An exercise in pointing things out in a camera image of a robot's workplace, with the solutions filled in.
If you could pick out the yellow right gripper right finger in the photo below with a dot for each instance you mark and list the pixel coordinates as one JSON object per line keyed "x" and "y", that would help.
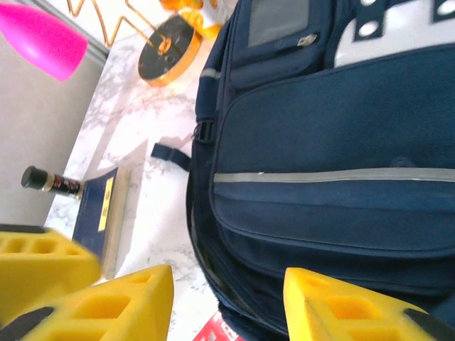
{"x": 337, "y": 312}

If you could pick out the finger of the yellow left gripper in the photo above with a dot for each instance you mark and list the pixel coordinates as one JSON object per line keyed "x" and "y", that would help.
{"x": 35, "y": 270}

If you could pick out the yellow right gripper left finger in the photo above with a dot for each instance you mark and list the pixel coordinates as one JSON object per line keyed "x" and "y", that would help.
{"x": 117, "y": 309}

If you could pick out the navy book yellow label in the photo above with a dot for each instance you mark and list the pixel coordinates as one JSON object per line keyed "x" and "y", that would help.
{"x": 94, "y": 206}

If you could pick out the red and gold packet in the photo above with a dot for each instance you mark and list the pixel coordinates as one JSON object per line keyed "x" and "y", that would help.
{"x": 217, "y": 328}

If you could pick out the navy blue school backpack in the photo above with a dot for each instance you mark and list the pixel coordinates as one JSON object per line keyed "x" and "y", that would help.
{"x": 320, "y": 124}

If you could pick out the small black bottle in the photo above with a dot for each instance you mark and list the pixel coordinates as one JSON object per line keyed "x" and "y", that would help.
{"x": 49, "y": 181}

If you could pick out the pink wine glass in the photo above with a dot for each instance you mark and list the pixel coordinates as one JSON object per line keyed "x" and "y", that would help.
{"x": 42, "y": 39}

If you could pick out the orange lidded mango cup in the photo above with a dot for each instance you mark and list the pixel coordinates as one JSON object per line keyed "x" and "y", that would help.
{"x": 193, "y": 19}

